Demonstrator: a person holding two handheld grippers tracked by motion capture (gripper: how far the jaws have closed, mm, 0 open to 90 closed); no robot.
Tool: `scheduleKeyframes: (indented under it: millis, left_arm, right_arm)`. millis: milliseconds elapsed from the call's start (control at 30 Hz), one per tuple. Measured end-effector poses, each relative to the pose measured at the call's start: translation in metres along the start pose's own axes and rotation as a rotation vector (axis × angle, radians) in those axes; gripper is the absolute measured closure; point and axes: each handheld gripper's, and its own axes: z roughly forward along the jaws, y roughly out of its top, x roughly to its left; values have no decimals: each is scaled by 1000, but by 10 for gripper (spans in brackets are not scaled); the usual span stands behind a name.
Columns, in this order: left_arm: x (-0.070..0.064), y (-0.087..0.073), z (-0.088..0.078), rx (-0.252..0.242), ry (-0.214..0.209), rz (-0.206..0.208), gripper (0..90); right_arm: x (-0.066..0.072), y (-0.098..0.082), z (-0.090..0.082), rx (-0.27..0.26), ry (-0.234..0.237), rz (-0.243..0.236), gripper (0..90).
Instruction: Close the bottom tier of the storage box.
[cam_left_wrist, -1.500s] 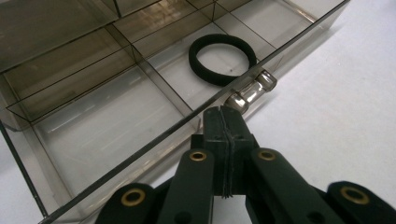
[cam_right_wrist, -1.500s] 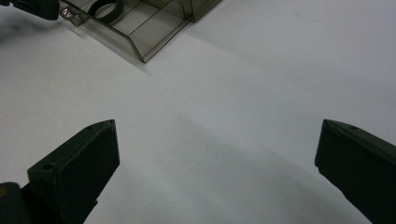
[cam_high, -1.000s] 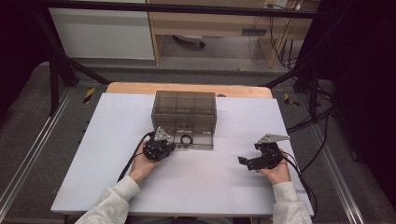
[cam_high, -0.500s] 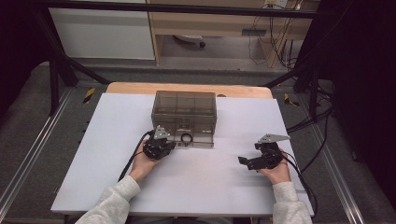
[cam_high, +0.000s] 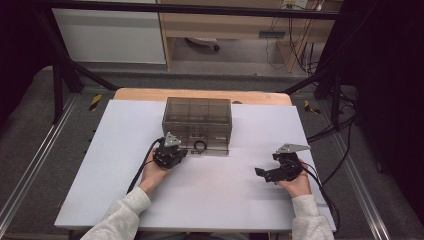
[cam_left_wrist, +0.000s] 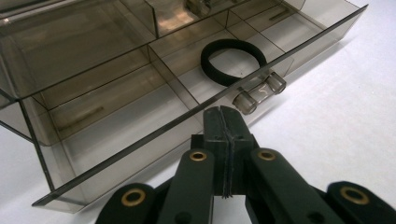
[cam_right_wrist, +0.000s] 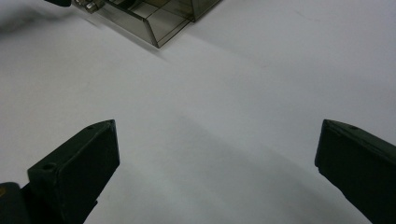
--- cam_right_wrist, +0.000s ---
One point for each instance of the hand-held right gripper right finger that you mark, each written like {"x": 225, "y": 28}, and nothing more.
{"x": 358, "y": 168}

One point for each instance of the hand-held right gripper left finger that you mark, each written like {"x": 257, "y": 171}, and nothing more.
{"x": 77, "y": 168}

